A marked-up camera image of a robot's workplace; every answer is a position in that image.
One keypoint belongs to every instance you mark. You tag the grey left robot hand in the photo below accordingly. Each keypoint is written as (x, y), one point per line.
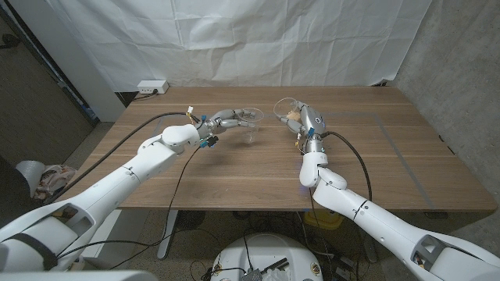
(222, 121)

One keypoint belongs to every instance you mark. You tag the clear plastic cup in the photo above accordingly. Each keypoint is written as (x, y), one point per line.
(250, 136)
(282, 106)

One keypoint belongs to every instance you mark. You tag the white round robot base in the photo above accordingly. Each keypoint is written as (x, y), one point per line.
(265, 250)

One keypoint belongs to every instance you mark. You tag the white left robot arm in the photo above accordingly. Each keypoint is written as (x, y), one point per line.
(129, 183)

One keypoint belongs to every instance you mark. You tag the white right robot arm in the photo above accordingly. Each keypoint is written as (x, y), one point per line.
(375, 218)

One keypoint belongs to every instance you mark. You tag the white creased backdrop sheet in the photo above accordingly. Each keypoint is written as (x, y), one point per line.
(234, 39)

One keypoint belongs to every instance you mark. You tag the black ribbed round object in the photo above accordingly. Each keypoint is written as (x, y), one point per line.
(190, 220)

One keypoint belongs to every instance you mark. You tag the white table leg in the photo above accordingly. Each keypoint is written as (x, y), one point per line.
(168, 238)

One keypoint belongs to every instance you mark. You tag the grey tape outline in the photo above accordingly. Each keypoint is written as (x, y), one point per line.
(351, 114)

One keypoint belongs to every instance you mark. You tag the black antenna pair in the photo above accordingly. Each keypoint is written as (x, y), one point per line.
(275, 265)

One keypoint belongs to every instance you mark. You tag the grey heat sink module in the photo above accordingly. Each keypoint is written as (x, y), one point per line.
(252, 275)

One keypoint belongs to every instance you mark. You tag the dark felt partition panel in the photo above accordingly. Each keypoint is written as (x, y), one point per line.
(35, 109)

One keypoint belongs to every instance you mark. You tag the white floor power strip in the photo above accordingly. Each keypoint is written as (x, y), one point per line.
(345, 263)

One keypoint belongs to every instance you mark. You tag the grey bubble wrap roll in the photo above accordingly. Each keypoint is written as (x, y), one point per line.
(29, 175)

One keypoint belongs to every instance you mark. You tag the white robot chest cover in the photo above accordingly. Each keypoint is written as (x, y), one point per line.
(78, 276)

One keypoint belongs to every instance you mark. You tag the person in dark trousers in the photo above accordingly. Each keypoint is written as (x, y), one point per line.
(15, 195)

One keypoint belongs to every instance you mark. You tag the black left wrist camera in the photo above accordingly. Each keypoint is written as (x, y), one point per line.
(211, 141)

